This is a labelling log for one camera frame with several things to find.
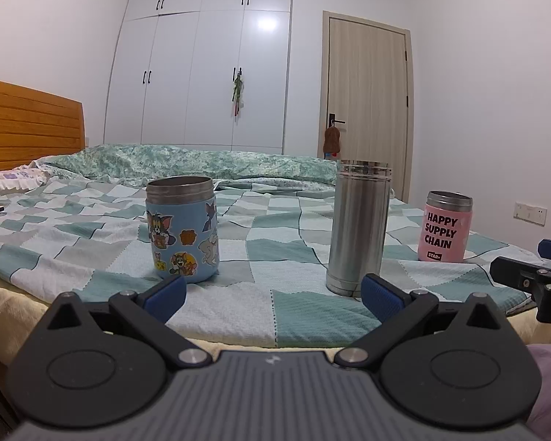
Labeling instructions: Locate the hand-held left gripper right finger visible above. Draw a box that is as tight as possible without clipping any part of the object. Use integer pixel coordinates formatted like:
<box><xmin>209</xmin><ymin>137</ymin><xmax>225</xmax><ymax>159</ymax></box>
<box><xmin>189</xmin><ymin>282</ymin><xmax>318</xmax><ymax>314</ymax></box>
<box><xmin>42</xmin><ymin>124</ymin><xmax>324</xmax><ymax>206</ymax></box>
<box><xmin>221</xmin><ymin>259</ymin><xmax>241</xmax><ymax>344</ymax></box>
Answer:
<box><xmin>334</xmin><ymin>273</ymin><xmax>508</xmax><ymax>370</ymax></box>

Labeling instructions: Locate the brown hanging ornament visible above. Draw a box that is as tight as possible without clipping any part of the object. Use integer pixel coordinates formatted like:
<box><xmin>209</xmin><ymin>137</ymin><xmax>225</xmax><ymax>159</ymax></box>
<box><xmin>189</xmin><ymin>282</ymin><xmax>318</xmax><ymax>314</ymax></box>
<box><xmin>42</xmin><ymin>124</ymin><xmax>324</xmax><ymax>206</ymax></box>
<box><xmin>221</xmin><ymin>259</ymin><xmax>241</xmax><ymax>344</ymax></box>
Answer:
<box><xmin>324</xmin><ymin>127</ymin><xmax>342</xmax><ymax>159</ymax></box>

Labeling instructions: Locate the white wall socket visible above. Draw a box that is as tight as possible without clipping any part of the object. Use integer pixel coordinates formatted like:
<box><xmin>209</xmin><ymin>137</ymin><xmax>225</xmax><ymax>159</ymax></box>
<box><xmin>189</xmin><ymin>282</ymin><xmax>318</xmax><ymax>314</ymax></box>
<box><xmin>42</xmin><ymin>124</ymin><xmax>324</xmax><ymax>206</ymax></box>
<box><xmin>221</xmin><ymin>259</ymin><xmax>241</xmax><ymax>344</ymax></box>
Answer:
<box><xmin>514</xmin><ymin>201</ymin><xmax>547</xmax><ymax>227</ymax></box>

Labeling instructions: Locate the green checked bed sheet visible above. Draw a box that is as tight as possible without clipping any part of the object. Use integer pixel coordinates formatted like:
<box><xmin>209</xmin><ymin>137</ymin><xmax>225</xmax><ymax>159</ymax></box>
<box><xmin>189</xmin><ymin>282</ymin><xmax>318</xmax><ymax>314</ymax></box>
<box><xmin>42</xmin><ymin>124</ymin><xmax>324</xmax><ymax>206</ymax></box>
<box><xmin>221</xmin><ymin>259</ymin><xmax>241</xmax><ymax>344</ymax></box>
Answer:
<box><xmin>0</xmin><ymin>175</ymin><xmax>536</xmax><ymax>350</ymax></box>

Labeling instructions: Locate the white wardrobe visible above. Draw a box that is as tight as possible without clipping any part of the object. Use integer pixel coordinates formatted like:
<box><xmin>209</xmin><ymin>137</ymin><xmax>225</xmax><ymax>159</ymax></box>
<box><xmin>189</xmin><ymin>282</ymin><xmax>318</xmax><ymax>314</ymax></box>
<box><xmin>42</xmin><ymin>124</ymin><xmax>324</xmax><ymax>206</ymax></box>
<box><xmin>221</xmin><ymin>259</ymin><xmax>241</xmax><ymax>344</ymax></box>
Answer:
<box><xmin>103</xmin><ymin>0</ymin><xmax>294</xmax><ymax>156</ymax></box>

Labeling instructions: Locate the pale yellow mattress pad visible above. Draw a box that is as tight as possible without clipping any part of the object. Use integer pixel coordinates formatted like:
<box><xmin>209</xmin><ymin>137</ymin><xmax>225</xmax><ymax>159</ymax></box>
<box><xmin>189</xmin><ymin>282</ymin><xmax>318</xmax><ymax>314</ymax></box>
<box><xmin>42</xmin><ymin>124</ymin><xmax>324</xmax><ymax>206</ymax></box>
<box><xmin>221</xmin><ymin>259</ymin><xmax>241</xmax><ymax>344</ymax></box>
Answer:
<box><xmin>0</xmin><ymin>267</ymin><xmax>533</xmax><ymax>365</ymax></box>

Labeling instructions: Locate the green red hanging ornament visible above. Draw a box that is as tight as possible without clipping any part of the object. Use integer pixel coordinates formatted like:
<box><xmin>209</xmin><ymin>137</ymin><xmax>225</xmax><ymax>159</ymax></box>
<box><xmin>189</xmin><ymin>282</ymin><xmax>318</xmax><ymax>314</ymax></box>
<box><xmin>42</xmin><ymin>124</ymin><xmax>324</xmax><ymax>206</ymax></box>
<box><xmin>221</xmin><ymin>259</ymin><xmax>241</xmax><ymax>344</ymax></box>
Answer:
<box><xmin>231</xmin><ymin>68</ymin><xmax>245</xmax><ymax>118</ymax></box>

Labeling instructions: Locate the pink lettered cup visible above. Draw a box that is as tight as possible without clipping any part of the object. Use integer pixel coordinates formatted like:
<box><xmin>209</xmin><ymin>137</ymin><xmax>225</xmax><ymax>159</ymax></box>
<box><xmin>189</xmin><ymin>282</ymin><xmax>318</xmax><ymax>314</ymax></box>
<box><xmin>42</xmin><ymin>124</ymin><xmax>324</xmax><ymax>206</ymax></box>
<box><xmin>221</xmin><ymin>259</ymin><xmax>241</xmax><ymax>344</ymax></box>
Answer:
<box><xmin>418</xmin><ymin>190</ymin><xmax>473</xmax><ymax>263</ymax></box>

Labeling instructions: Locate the tall stainless steel cup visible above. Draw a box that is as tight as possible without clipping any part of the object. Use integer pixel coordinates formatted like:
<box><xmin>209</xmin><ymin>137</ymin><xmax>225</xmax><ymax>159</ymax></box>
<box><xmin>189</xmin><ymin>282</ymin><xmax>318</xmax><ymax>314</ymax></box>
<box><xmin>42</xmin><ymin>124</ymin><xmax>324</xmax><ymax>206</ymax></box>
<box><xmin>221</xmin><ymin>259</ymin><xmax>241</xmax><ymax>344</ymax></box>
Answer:
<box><xmin>326</xmin><ymin>159</ymin><xmax>392</xmax><ymax>298</ymax></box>

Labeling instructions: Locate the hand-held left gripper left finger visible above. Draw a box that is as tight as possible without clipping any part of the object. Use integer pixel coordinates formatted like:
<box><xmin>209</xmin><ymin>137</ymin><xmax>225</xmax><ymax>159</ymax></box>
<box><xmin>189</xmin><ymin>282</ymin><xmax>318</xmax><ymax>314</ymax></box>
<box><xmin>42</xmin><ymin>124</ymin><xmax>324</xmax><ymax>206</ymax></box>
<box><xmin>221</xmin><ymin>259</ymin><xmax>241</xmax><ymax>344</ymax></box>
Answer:
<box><xmin>46</xmin><ymin>276</ymin><xmax>212</xmax><ymax>370</ymax></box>

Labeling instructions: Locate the wooden headboard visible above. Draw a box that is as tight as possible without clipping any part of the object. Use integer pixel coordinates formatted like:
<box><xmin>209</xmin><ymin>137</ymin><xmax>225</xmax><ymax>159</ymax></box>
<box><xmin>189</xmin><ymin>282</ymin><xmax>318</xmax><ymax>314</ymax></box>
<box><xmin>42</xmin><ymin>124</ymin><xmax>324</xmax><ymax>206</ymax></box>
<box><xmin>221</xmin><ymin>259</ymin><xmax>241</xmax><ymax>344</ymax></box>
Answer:
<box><xmin>0</xmin><ymin>77</ymin><xmax>84</xmax><ymax>173</ymax></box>

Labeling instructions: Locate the green floral quilt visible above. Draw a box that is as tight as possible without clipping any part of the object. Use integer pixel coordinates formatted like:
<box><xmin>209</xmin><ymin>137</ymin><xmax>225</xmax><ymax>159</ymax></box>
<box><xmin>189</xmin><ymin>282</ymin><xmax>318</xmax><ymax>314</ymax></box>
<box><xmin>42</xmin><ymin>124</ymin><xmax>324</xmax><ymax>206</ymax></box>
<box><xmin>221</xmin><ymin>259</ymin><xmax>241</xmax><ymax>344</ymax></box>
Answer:
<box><xmin>32</xmin><ymin>144</ymin><xmax>398</xmax><ymax>194</ymax></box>

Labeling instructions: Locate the blue cartoon sticker cup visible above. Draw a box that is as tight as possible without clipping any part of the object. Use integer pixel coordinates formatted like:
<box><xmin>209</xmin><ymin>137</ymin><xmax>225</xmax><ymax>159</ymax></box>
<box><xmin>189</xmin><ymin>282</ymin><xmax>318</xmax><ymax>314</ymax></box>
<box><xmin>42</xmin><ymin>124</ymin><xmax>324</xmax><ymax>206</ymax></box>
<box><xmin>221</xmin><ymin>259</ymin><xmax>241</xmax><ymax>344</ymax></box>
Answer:
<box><xmin>145</xmin><ymin>175</ymin><xmax>220</xmax><ymax>284</ymax></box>

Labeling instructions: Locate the floral pillow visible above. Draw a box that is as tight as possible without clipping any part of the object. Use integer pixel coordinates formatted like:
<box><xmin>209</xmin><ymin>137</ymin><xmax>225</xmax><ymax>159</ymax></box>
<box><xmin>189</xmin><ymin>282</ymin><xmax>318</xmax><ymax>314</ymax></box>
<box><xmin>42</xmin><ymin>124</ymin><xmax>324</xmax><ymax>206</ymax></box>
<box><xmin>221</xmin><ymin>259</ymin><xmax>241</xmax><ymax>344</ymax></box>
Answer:
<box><xmin>0</xmin><ymin>168</ymin><xmax>52</xmax><ymax>199</ymax></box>

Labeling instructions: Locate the beige wooden door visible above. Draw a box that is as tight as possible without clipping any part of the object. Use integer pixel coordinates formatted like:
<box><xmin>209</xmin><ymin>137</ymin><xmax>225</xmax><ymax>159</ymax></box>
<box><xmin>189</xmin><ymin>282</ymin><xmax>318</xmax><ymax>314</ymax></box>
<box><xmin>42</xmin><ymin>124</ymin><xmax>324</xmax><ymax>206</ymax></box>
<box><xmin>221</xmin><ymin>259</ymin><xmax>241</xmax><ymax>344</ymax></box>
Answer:
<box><xmin>319</xmin><ymin>10</ymin><xmax>414</xmax><ymax>203</ymax></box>

